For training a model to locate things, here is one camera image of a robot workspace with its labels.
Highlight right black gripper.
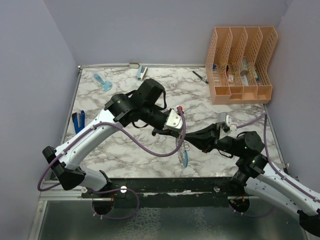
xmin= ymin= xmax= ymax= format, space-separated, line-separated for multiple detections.
xmin=182 ymin=121 xmax=243 ymax=157

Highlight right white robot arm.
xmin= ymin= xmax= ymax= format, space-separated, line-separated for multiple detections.
xmin=185 ymin=124 xmax=320 ymax=237

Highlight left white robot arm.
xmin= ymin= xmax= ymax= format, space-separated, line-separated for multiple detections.
xmin=42 ymin=79 xmax=186 ymax=198

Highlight black pen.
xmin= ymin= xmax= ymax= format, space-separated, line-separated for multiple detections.
xmin=192 ymin=71 xmax=209 ymax=84

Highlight light blue white stapler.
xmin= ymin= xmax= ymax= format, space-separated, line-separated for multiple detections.
xmin=137 ymin=65 xmax=148 ymax=81

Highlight items in organizer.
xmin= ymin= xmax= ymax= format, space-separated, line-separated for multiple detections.
xmin=226 ymin=56 xmax=260 ymax=86

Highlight blue packaged item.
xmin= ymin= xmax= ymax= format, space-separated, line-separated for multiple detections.
xmin=93 ymin=73 xmax=113 ymax=92

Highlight orange desk file organizer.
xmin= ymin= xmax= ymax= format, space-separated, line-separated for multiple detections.
xmin=205 ymin=26 xmax=278 ymax=105

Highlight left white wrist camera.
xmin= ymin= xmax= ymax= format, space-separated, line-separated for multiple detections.
xmin=163 ymin=109 xmax=183 ymax=132

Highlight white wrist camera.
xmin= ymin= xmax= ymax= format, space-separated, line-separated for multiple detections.
xmin=163 ymin=109 xmax=183 ymax=132
xmin=216 ymin=112 xmax=238 ymax=133

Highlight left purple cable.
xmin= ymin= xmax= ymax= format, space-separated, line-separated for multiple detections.
xmin=37 ymin=104 xmax=187 ymax=221

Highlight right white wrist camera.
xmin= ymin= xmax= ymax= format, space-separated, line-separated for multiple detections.
xmin=216 ymin=112 xmax=238 ymax=133

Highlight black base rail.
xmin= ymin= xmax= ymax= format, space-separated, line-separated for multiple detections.
xmin=82 ymin=171 xmax=261 ymax=209

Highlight beige wall clip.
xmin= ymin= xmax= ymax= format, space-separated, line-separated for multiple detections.
xmin=128 ymin=63 xmax=140 ymax=69

